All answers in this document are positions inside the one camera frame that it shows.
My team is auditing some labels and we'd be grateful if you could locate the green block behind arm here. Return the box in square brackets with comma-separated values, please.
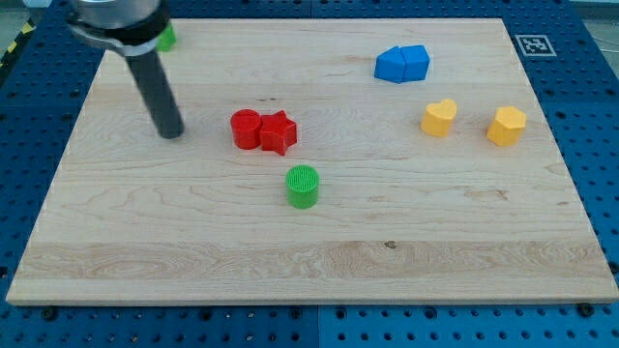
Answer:
[156, 22, 177, 52]

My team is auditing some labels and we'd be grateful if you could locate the red star block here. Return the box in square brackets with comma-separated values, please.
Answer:
[259, 110, 297, 156]

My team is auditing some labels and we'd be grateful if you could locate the green cylinder block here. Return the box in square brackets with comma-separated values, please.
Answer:
[285, 164, 319, 209]

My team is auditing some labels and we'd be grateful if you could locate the light wooden board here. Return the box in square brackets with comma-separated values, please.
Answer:
[7, 18, 618, 305]

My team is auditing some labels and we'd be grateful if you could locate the red cylinder block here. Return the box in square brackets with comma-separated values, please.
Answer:
[230, 109, 262, 150]

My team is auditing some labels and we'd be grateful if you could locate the blue left angular block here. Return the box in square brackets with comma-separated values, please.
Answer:
[373, 46, 405, 83]

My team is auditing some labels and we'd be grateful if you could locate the yellow heart block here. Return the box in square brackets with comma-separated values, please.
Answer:
[420, 99, 457, 137]

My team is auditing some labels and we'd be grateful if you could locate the blue right pentagon block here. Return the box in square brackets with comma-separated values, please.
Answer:
[400, 45, 430, 82]

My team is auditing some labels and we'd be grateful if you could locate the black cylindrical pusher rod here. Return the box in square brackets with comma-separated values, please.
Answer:
[126, 50, 185, 139]

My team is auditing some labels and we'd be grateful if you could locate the yellow pentagon block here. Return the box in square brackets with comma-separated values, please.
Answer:
[486, 106, 527, 147]

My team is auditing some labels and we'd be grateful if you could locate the white fiducial marker tag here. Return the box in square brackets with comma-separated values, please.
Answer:
[515, 34, 556, 57]

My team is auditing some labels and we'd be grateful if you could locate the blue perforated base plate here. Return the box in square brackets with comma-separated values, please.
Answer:
[1, 0, 618, 347]

